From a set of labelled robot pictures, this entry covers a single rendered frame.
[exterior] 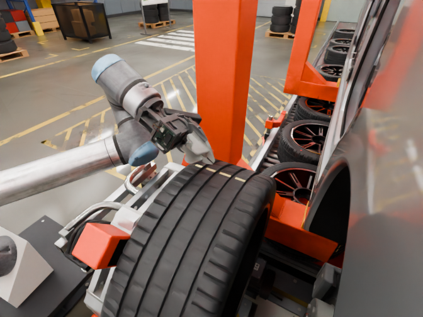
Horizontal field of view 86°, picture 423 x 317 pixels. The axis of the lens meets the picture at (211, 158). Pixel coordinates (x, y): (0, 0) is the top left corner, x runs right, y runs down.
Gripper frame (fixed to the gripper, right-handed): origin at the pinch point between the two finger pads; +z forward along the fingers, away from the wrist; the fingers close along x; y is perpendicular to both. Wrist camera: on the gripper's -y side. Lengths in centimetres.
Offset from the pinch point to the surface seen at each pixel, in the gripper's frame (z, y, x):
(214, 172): 2.9, -1.6, -3.8
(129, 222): -3.6, 17.1, -17.7
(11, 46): -586, -281, -361
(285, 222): 41, -43, -30
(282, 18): -200, -809, 11
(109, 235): -3.6, 24.3, -14.1
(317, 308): 45.1, 2.2, -10.3
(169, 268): 9.6, 22.6, -9.7
